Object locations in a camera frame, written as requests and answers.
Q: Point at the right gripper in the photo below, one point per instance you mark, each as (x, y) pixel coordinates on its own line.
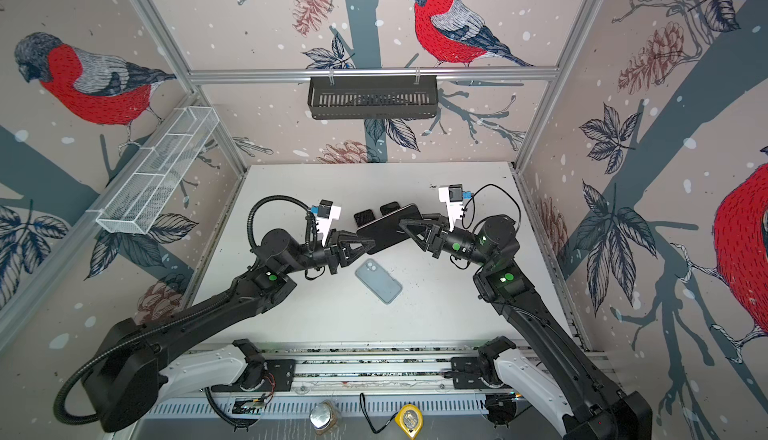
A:
(436, 242)

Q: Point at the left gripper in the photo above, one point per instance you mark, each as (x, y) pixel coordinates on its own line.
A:
(341, 240)

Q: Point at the black screen phone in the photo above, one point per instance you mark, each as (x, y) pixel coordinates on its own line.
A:
(364, 217)

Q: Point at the purple phone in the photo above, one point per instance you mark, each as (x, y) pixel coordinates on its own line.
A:
(385, 231)

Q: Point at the grey blue phone case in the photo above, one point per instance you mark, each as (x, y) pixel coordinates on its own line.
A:
(379, 281)

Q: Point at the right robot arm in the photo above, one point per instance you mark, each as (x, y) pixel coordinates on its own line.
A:
(577, 398)

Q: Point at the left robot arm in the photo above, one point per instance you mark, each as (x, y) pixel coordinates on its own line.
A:
(123, 380)

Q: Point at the silver round object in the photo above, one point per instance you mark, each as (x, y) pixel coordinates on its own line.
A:
(323, 417)

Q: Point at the yellow tape measure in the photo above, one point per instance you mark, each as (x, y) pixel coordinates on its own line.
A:
(410, 420)

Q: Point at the white mesh tray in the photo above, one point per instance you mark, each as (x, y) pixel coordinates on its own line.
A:
(140, 200)

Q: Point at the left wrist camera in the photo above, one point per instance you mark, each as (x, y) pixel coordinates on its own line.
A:
(325, 213)

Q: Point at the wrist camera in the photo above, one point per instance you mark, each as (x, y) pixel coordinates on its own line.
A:
(325, 213)
(455, 197)

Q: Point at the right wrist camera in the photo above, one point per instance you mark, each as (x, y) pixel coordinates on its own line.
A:
(455, 197)

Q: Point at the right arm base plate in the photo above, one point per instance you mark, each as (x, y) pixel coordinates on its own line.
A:
(471, 373)

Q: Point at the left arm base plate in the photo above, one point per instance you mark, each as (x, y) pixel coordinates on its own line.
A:
(271, 375)

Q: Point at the black wire basket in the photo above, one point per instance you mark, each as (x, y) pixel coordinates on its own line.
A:
(373, 97)

